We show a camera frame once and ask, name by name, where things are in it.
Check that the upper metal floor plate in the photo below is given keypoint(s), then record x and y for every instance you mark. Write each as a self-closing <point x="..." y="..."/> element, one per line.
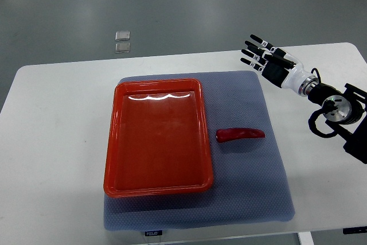
<point x="123" y="35"/>

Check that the blue-grey foam mat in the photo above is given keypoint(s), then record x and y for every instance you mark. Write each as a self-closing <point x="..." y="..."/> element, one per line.
<point x="250" y="184"/>

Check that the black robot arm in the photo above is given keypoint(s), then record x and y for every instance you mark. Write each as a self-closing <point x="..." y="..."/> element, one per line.
<point x="345" y="114"/>

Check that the black table label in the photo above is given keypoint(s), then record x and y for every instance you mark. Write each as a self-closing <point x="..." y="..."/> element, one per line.
<point x="153" y="233"/>

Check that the lower metal floor plate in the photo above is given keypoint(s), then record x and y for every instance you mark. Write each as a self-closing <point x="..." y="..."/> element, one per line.
<point x="122" y="47"/>

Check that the red pepper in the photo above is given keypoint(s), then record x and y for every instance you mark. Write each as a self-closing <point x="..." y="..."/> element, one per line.
<point x="231" y="134"/>

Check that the white table leg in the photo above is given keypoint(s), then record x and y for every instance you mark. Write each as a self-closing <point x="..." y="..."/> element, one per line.
<point x="305" y="238"/>

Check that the red plastic tray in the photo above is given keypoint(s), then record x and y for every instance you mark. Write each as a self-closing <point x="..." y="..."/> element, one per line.
<point x="158" y="142"/>

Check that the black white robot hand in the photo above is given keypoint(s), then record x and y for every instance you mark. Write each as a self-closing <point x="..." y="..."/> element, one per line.
<point x="277" y="66"/>

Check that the metal floor plate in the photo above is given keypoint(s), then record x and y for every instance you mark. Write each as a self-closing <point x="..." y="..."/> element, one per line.
<point x="123" y="35"/>
<point x="122" y="47"/>

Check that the black table bracket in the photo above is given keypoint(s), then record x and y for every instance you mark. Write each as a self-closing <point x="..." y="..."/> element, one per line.
<point x="355" y="230"/>

